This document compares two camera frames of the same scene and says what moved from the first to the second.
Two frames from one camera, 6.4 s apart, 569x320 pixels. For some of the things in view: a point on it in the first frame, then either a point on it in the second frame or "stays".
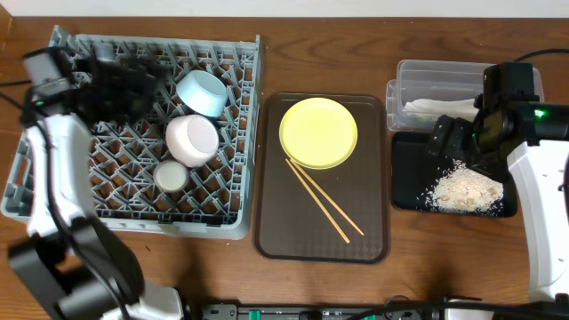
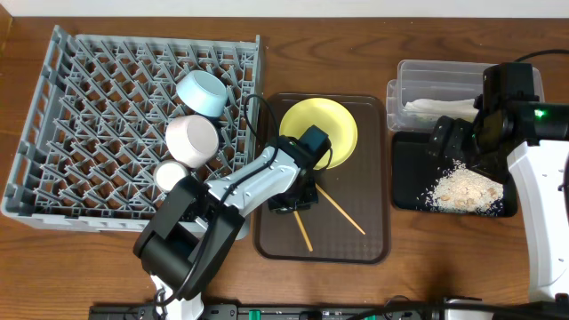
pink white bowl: [191, 140] stays
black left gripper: [123, 83] → [291, 202]
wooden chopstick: [316, 198] → [303, 229]
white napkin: [465, 108] stays
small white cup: [170, 176] stays
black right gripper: [458, 128] stays
